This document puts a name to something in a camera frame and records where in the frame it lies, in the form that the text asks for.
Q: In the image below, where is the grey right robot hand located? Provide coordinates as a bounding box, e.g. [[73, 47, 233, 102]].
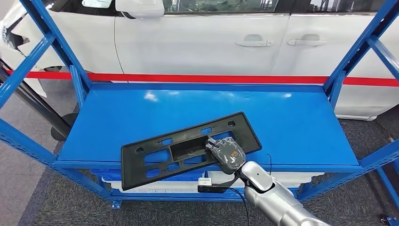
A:
[[205, 137, 247, 175]]

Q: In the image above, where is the black plastic plate frame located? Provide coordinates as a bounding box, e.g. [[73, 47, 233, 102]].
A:
[[120, 112, 263, 192]]

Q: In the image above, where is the blue metal shelf rack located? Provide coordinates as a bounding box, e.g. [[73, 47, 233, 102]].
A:
[[0, 0, 399, 209]]

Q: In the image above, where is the white plastic bin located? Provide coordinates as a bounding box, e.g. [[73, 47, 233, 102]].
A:
[[101, 176, 200, 194], [207, 170, 325, 188]]

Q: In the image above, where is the white car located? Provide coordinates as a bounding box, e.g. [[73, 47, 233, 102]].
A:
[[0, 0, 399, 121]]

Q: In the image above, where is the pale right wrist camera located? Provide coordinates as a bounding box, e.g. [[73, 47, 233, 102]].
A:
[[197, 178, 240, 194]]

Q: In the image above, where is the thick black cable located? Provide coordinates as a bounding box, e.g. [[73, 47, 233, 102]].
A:
[[227, 187, 251, 226]]

